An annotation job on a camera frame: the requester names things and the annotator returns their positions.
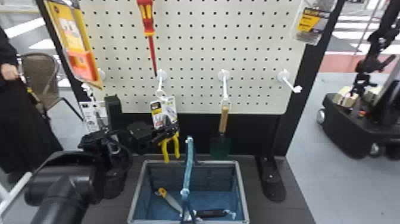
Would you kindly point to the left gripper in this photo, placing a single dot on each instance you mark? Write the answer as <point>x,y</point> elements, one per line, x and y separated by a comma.
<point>140,134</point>

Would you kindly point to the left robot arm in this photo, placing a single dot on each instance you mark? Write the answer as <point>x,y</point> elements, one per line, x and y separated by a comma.
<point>72,184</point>

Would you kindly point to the white carded tool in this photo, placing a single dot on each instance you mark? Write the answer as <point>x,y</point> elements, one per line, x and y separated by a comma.
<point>90,114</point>

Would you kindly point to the white pegboard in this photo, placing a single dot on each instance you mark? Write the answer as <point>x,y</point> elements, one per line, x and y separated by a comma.
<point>237,56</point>

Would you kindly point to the red screwdriver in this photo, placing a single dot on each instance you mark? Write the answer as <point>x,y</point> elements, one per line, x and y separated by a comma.
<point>148,22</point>

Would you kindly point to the yellow carded tool pack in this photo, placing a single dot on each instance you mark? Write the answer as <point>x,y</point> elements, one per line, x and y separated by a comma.
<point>73,37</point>

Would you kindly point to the grey mesh chair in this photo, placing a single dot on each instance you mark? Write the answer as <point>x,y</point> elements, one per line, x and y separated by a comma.
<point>39,75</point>

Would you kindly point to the person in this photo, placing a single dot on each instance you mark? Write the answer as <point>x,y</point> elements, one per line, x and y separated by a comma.
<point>22,131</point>

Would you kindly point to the clear pack with yellow label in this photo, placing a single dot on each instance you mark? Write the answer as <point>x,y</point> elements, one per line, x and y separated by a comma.
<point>311,23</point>

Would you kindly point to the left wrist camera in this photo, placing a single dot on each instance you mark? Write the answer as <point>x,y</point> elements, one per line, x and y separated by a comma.
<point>113,109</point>

